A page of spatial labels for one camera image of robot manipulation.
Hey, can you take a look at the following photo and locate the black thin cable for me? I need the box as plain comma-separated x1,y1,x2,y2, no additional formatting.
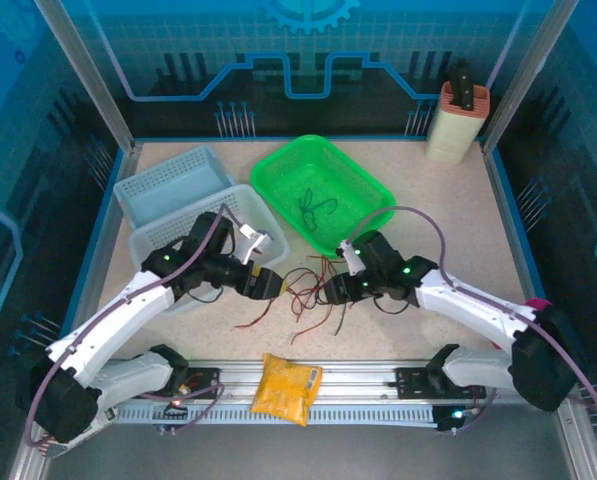
286,268,332,322

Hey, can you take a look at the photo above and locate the red thin cable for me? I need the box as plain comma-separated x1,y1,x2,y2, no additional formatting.
289,254,340,346
234,267,299,331

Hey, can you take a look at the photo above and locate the white plastic basket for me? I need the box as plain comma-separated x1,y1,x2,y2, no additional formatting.
127,183,291,316

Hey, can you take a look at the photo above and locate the yellow snack packet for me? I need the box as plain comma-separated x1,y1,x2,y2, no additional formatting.
249,351,325,428

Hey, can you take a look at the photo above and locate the light blue plastic basket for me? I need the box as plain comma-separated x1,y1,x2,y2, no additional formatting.
112,144,237,234

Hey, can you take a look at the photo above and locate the green plastic basket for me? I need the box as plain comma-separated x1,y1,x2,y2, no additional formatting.
249,134,398,260

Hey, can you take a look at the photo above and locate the small lit circuit board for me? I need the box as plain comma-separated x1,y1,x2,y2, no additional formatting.
165,383,200,409
446,405,480,425

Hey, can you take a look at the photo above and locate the cream knife block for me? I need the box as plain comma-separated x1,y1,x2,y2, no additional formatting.
424,80,492,164

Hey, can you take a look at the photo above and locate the pink plastic cup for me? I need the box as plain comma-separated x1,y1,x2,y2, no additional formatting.
492,297,555,352

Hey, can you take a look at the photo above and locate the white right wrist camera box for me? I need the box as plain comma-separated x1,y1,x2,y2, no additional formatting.
338,238,364,277

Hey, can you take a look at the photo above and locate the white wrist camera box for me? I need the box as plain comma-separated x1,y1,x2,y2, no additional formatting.
237,223,271,265
338,238,364,277

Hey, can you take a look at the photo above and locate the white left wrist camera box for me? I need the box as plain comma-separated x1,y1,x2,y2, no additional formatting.
237,223,271,265

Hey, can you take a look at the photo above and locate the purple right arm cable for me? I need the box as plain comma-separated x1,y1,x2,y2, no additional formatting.
348,205,597,414

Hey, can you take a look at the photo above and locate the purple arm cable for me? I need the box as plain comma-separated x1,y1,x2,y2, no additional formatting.
22,203,250,449
348,205,597,414

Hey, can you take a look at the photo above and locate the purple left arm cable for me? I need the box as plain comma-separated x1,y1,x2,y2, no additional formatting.
22,203,250,449

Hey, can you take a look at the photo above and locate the aluminium mounting rail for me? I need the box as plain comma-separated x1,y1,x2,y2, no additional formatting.
112,359,479,409

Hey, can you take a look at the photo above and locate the white slotted cable duct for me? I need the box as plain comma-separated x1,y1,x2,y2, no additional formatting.
112,403,439,428

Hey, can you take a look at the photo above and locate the black handled knife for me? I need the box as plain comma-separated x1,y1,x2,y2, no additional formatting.
449,59,476,112

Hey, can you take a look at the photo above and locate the aluminium frame post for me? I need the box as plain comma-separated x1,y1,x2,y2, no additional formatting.
32,0,145,154
479,0,582,154

